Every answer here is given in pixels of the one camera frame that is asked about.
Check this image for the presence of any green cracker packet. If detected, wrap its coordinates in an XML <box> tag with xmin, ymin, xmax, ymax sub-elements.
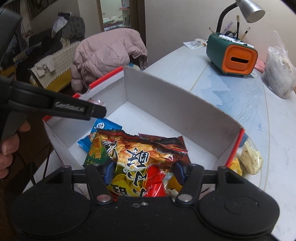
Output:
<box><xmin>83</xmin><ymin>132</ymin><xmax>110</xmax><ymax>167</ymax></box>

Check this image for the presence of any blue and white snack packet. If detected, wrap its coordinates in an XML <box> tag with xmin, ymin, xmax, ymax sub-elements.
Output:
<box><xmin>77</xmin><ymin>117</ymin><xmax>123</xmax><ymax>153</ymax></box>

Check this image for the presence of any large red chips bag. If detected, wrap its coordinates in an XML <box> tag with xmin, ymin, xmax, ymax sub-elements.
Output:
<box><xmin>99</xmin><ymin>130</ymin><xmax>178</xmax><ymax>197</ymax></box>

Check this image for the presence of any yellow triangular snack packet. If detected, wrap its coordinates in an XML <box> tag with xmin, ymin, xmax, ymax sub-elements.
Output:
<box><xmin>229</xmin><ymin>158</ymin><xmax>242</xmax><ymax>176</ymax></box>

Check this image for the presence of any cream triangular snack packet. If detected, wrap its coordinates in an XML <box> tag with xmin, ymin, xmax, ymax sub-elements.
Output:
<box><xmin>240</xmin><ymin>141</ymin><xmax>263</xmax><ymax>175</ymax></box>

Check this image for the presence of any dark red foil packet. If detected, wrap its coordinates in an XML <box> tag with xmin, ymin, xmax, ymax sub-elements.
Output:
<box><xmin>138</xmin><ymin>133</ymin><xmax>190</xmax><ymax>164</ymax></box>

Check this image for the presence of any person's left hand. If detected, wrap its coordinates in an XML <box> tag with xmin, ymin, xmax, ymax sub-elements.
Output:
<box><xmin>0</xmin><ymin>120</ymin><xmax>31</xmax><ymax>179</ymax></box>

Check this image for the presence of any red and white cardboard box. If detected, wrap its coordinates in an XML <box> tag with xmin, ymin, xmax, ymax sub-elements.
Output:
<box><xmin>34</xmin><ymin>68</ymin><xmax>244</xmax><ymax>181</ymax></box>

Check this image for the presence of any pink puffer jacket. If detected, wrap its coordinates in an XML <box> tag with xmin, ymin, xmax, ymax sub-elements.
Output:
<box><xmin>71</xmin><ymin>28</ymin><xmax>149</xmax><ymax>93</ymax></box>

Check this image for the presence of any green orange tissue box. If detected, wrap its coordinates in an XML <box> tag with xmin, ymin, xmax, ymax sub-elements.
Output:
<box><xmin>206</xmin><ymin>33</ymin><xmax>258</xmax><ymax>75</ymax></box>

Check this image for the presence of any clear plastic bag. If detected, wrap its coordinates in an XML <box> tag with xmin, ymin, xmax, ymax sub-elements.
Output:
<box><xmin>261</xmin><ymin>31</ymin><xmax>295</xmax><ymax>99</ymax></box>

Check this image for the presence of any silver desk lamp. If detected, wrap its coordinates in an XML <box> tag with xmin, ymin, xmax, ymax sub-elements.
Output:
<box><xmin>216</xmin><ymin>0</ymin><xmax>265</xmax><ymax>33</ymax></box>

